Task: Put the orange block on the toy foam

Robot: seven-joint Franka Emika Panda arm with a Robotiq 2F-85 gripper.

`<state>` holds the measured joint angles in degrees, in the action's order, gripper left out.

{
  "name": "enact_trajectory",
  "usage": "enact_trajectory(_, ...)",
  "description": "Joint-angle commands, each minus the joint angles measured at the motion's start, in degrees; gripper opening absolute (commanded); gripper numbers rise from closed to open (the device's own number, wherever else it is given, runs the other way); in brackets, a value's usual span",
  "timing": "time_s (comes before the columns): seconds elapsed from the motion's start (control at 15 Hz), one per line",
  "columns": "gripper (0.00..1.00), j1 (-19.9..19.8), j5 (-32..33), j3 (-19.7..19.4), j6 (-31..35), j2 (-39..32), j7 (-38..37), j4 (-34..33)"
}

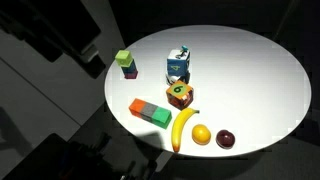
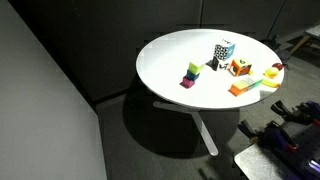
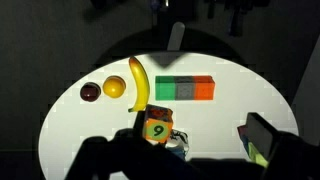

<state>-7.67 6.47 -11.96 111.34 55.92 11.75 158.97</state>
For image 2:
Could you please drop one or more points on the grey studded block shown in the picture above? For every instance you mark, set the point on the grey studded block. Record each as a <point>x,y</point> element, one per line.
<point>249,82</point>

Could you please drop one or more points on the wooden furniture in corner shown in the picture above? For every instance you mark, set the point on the wooden furniture in corner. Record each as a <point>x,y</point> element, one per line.
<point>313,32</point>

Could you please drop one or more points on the lime green block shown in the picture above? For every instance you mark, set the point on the lime green block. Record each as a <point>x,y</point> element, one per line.
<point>195,68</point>

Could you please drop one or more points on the magenta block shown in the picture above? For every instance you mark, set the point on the magenta block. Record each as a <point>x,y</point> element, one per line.
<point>186,83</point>

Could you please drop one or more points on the blue patterned foam cube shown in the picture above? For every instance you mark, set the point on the blue patterned foam cube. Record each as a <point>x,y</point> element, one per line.
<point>224,49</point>

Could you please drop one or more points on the red toy fruit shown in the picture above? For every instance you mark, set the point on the red toy fruit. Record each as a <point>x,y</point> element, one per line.
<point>279,66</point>

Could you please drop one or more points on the yellow toy fruit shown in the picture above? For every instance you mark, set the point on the yellow toy fruit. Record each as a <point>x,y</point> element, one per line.
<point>271,72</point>

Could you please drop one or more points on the black white foam cube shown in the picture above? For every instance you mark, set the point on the black white foam cube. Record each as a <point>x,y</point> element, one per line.
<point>219,65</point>

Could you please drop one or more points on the purple black clamp pile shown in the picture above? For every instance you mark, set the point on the purple black clamp pile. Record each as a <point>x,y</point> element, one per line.
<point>295,142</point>

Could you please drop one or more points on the blue block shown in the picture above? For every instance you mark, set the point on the blue block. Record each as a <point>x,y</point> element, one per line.
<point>191,76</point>

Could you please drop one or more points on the yellow toy banana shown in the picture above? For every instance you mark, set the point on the yellow toy banana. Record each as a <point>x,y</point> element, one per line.
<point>270,83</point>

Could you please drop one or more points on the grey metal plate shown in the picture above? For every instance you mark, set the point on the grey metal plate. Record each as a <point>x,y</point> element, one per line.
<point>261,164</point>

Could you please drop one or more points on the orange block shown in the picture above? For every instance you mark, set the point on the orange block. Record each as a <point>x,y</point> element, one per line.
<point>237,89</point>

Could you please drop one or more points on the round white table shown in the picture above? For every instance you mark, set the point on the round white table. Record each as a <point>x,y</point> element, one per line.
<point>163,63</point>

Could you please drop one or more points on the orange foam cube number nine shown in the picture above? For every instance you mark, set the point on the orange foam cube number nine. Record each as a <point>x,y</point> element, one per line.
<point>240,67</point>

